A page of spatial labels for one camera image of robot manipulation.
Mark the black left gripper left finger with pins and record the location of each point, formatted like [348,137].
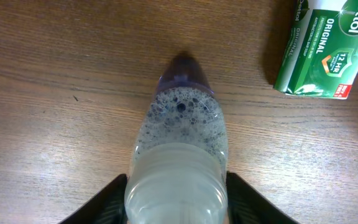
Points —
[106,207]

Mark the clear purple soap bottle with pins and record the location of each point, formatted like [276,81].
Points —
[178,168]

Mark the green soap bar box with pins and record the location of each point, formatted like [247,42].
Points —
[321,57]

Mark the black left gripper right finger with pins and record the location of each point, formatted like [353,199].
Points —
[247,206]

